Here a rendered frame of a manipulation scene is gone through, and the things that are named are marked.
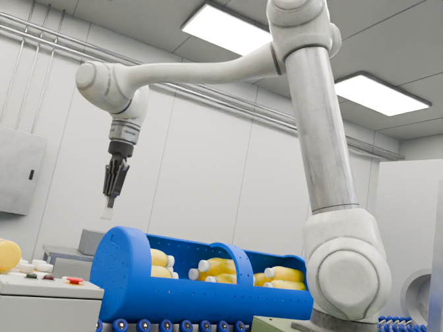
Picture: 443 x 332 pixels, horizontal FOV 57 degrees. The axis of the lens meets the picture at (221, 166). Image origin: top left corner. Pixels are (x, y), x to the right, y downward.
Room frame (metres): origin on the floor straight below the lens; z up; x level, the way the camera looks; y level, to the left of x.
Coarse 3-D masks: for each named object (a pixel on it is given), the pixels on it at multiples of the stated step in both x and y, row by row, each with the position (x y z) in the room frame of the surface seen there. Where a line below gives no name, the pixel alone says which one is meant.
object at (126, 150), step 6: (114, 144) 1.20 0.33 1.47; (120, 144) 1.20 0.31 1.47; (126, 144) 1.21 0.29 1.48; (108, 150) 1.22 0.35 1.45; (114, 150) 1.20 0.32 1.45; (120, 150) 1.20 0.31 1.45; (126, 150) 1.21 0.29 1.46; (132, 150) 1.23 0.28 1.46; (114, 156) 1.24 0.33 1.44; (120, 156) 1.21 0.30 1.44; (126, 156) 1.21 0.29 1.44; (120, 162) 1.20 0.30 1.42; (126, 162) 1.21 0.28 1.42
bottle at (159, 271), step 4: (152, 268) 1.28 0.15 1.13; (156, 268) 1.29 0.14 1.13; (160, 268) 1.30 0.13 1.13; (164, 268) 1.31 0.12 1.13; (152, 272) 1.27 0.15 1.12; (156, 272) 1.28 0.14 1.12; (160, 272) 1.29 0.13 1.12; (164, 272) 1.30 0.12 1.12; (168, 272) 1.31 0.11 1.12; (152, 276) 1.26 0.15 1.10; (156, 276) 1.27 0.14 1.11; (160, 276) 1.28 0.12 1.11; (164, 276) 1.29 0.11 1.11; (168, 276) 1.30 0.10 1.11; (172, 276) 1.33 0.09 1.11
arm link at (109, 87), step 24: (264, 48) 1.06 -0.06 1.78; (96, 72) 1.00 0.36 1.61; (120, 72) 1.04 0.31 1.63; (144, 72) 1.04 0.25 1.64; (168, 72) 1.05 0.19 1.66; (192, 72) 1.07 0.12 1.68; (216, 72) 1.09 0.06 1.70; (240, 72) 1.10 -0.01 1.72; (264, 72) 1.08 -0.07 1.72; (96, 96) 1.04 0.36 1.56; (120, 96) 1.06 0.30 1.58
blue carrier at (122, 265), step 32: (96, 256) 1.36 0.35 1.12; (128, 256) 1.19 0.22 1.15; (192, 256) 1.59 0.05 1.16; (224, 256) 1.67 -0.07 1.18; (256, 256) 1.74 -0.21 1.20; (288, 256) 1.78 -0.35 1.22; (128, 288) 1.17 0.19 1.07; (160, 288) 1.22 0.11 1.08; (192, 288) 1.29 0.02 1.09; (224, 288) 1.37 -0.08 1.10; (256, 288) 1.45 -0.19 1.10; (128, 320) 1.24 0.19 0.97; (160, 320) 1.31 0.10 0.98; (192, 320) 1.37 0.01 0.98; (224, 320) 1.45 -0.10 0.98
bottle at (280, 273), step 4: (272, 268) 1.69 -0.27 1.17; (276, 268) 1.69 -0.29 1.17; (280, 268) 1.69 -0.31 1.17; (284, 268) 1.71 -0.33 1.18; (288, 268) 1.73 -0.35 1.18; (276, 272) 1.68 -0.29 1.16; (280, 272) 1.68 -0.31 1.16; (284, 272) 1.69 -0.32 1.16; (288, 272) 1.70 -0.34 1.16; (292, 272) 1.72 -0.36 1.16; (296, 272) 1.74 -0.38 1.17; (300, 272) 1.76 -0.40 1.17; (276, 276) 1.67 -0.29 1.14; (280, 276) 1.68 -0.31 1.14; (284, 276) 1.68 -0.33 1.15; (288, 276) 1.70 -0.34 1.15; (292, 276) 1.71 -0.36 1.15; (296, 276) 1.73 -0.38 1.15; (300, 276) 1.74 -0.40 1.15; (304, 276) 1.76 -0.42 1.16; (272, 280) 1.69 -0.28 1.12; (288, 280) 1.71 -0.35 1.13; (292, 280) 1.72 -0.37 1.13; (296, 280) 1.73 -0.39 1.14; (300, 280) 1.74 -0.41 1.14
